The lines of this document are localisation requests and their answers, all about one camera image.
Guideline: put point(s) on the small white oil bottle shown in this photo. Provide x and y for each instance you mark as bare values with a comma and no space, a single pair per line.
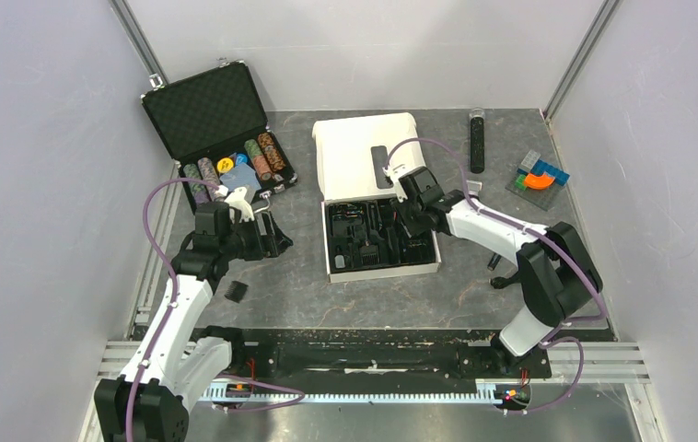
339,261

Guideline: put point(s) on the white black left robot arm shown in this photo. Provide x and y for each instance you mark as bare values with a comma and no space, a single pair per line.
152,398

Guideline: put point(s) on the black comb in tray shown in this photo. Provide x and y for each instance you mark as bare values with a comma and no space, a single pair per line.
369,254

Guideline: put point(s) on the black clipper comb guard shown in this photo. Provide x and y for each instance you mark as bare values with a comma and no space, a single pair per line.
236,291

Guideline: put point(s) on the small black cylinder adapter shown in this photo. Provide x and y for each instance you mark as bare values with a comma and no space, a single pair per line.
493,262

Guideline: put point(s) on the white clipper kit box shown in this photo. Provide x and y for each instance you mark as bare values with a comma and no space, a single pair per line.
347,173

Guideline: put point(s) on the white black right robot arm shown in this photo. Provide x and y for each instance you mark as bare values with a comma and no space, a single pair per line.
556,274

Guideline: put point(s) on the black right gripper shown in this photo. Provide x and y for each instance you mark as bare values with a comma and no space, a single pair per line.
412,227

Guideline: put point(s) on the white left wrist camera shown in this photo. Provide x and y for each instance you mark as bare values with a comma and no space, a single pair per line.
239,200

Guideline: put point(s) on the black glitter tube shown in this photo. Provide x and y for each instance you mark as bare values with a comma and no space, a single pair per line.
477,141

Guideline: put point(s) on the black poker chip case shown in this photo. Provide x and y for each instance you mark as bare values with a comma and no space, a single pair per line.
213,114

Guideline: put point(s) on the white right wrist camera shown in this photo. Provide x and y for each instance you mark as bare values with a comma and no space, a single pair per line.
394,175

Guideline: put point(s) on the colourful building block set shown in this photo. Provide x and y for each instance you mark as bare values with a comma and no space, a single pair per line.
537,181

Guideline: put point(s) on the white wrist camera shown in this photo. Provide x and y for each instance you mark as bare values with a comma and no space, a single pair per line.
394,175
239,200

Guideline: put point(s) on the aluminium frame rail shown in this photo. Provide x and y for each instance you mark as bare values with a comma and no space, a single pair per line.
586,358

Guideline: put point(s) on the silver clipper blade head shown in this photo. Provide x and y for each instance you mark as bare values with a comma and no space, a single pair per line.
473,187

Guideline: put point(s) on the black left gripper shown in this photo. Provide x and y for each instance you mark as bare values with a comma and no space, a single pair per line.
272,245

